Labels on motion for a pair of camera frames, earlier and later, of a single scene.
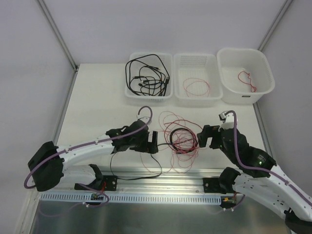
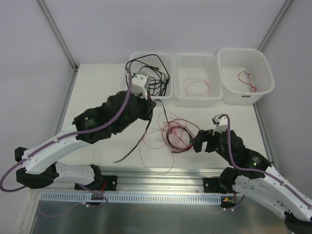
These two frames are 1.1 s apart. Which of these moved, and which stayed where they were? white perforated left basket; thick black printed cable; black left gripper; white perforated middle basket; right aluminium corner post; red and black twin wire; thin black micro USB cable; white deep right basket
Moved: thin black micro USB cable; black left gripper; red and black twin wire
Stayed: white perforated left basket; white perforated middle basket; right aluminium corner post; white deep right basket; thick black printed cable
